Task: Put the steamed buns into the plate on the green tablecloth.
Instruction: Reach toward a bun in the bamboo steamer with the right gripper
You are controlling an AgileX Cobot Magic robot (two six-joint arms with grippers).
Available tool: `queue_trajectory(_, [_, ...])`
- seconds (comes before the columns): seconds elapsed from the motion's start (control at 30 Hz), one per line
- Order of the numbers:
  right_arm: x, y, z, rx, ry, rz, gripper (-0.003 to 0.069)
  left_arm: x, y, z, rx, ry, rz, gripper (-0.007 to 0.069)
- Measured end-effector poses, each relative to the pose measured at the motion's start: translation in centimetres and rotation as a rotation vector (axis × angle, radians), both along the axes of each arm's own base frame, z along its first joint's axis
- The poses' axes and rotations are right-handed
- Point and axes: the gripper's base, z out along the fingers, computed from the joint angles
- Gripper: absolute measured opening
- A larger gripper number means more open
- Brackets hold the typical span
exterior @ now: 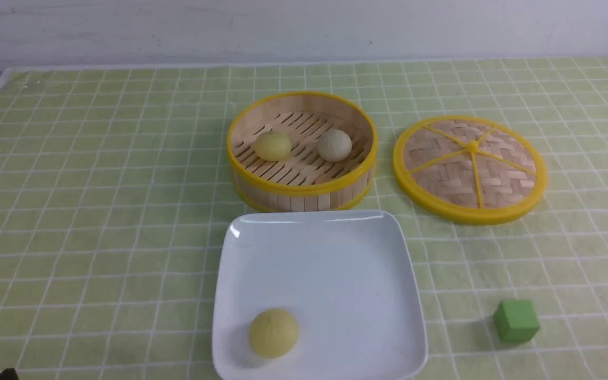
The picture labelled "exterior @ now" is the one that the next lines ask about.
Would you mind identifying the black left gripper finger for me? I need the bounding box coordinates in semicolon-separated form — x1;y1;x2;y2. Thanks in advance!
0;368;20;380

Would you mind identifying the yellow steamed bun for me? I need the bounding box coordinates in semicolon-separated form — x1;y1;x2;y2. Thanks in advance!
252;131;292;162

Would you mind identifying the beige steamed bun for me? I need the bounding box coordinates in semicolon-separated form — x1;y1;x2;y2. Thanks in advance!
318;129;353;162

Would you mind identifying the yellow bun on plate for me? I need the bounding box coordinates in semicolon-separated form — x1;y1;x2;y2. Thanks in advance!
248;308;299;359

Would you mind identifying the white square plate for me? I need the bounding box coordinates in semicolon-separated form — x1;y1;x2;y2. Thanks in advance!
212;210;429;379

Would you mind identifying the green checked tablecloth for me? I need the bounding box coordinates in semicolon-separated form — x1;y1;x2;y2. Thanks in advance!
0;57;608;379

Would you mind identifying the bamboo steamer basket yellow rim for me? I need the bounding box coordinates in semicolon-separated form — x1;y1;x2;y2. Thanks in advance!
226;91;379;212

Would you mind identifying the woven bamboo steamer lid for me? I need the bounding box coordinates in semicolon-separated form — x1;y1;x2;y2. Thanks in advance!
392;115;548;225

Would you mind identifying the green cube block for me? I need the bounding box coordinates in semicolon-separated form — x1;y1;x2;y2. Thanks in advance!
492;299;540;344

